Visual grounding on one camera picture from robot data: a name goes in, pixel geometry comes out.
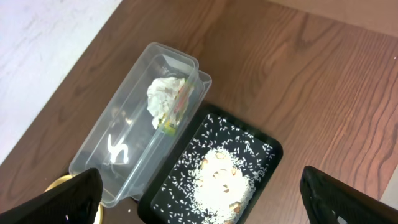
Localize green orange snack wrapper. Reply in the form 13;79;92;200
159;85;193;135

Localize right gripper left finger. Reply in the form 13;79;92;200
1;168;103;224

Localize clear plastic waste bin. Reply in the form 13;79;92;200
69;42;211;208

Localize white napkin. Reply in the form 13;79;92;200
147;77;185;129

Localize rice and food scraps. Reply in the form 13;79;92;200
152;114;276;224

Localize black food waste tray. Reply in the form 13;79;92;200
137;104;283;223

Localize yellow plate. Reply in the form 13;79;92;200
45;174;103;224

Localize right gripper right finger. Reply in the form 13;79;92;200
300;166;397;224

